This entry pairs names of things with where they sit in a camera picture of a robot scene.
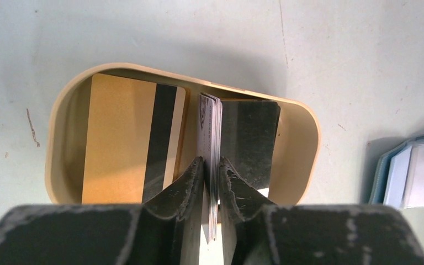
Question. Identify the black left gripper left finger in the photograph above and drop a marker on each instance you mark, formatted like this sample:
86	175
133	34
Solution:
163	230

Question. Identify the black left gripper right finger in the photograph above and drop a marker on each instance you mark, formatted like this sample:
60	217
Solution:
257	231

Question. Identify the white grey credit card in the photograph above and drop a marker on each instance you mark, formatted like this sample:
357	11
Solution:
209	147

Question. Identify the blue card holder wallet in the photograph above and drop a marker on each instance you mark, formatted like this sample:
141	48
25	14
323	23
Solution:
399	176

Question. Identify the beige oval card tray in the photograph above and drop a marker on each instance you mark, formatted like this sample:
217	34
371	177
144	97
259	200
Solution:
296	145

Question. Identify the black credit card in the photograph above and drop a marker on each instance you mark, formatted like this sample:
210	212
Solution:
248	133

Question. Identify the gold credit card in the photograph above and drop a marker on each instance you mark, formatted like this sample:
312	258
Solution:
134	139

